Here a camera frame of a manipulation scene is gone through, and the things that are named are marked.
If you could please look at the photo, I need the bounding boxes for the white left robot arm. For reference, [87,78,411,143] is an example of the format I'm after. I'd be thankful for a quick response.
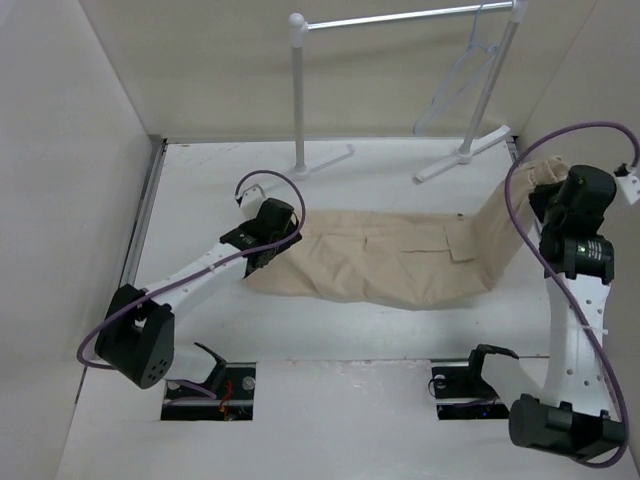
[94,198,302,399]

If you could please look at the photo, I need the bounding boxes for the light blue clothes hanger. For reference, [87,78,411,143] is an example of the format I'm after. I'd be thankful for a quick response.
[412,1,499,135]

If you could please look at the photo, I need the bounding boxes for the white clothes rack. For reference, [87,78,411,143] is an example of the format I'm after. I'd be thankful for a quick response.
[259,0,530,194]

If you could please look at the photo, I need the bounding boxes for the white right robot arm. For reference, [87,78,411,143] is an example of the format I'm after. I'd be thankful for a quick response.
[463,165,628,468]

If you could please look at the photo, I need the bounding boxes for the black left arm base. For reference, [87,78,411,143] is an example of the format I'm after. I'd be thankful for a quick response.
[160,342,257,422]

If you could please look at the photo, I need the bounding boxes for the beige trousers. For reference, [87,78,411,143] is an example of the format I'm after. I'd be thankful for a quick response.
[243,157,569,310]

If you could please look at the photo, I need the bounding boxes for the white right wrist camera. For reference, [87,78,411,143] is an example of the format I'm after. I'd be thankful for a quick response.
[614,163,640,205]

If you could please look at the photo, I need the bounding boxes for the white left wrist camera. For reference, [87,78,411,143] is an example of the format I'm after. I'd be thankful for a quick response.
[236,184,266,211]

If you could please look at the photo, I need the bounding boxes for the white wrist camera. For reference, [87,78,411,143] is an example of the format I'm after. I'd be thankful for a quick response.
[614,163,640,205]
[236,184,266,211]

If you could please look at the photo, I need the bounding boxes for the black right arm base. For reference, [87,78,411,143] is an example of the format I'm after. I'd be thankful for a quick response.
[427,344,519,421]

